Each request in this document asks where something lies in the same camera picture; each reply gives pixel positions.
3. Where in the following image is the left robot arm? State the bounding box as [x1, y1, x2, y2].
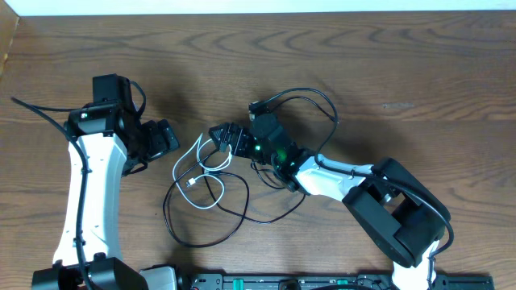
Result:
[31, 74, 180, 289]

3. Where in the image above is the green clamp handle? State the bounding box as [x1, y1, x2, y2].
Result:
[232, 279, 244, 290]

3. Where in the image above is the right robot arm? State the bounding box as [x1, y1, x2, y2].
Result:
[209, 101, 453, 289]

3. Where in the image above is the cardboard panel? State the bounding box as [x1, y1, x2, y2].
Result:
[0, 0, 19, 75]

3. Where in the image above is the white usb cable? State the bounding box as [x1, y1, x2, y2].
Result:
[172, 132, 234, 210]

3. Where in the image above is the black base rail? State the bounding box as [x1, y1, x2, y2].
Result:
[189, 273, 495, 290]

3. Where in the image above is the black usb cable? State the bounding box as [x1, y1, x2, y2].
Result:
[162, 95, 342, 249]

